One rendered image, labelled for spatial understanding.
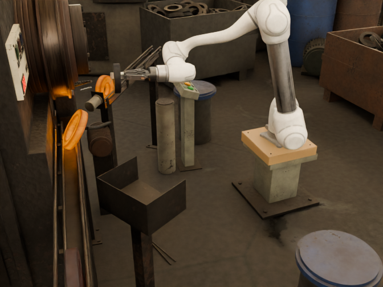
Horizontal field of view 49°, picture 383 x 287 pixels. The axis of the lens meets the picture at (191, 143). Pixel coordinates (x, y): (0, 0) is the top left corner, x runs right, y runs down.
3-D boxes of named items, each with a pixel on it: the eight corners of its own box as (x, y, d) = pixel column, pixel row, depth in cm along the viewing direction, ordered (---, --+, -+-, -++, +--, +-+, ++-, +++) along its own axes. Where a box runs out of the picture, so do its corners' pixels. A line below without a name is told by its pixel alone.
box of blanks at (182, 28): (170, 97, 407) (168, 15, 370) (135, 72, 470) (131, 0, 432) (255, 78, 453) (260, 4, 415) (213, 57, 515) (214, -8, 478)
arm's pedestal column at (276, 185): (282, 171, 290) (288, 132, 275) (319, 204, 257) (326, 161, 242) (231, 184, 277) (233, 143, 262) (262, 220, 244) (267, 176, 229)
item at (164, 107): (160, 175, 286) (157, 105, 261) (157, 166, 296) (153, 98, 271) (177, 172, 289) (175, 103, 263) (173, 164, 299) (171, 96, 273)
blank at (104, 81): (102, 107, 239) (107, 108, 239) (91, 91, 226) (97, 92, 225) (111, 85, 246) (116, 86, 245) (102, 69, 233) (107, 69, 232)
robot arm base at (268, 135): (277, 124, 261) (278, 117, 258) (302, 140, 245) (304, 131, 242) (254, 132, 253) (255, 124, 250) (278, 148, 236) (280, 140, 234)
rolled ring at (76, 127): (92, 105, 182) (85, 102, 181) (82, 141, 173) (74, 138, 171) (74, 121, 195) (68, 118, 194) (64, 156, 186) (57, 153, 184)
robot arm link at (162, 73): (164, 78, 228) (154, 79, 226) (164, 62, 223) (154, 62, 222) (168, 84, 220) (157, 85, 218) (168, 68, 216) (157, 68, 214)
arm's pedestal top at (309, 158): (286, 135, 270) (286, 130, 268) (317, 159, 244) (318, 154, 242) (242, 144, 260) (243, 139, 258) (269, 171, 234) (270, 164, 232)
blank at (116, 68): (114, 71, 205) (121, 71, 206) (111, 58, 217) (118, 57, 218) (114, 99, 214) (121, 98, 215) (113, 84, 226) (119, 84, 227)
